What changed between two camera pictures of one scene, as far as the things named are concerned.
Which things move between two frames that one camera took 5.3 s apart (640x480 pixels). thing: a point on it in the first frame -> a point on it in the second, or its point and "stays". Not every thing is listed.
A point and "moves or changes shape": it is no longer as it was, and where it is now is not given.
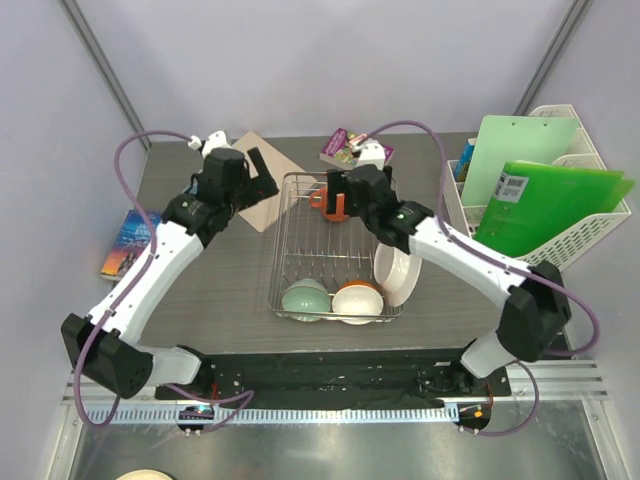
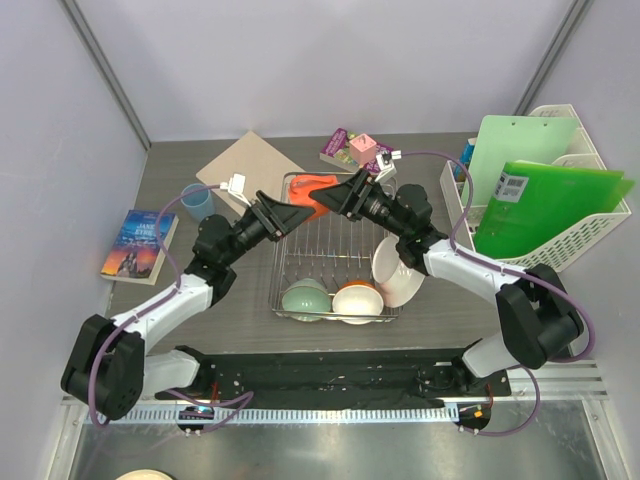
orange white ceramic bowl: [358, 297] stays
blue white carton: [464, 159] stays
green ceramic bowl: [307, 295] stays
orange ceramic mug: [320, 199] moves or changes shape
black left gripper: [262, 183] -> [276, 218]
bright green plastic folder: [534, 203] stays
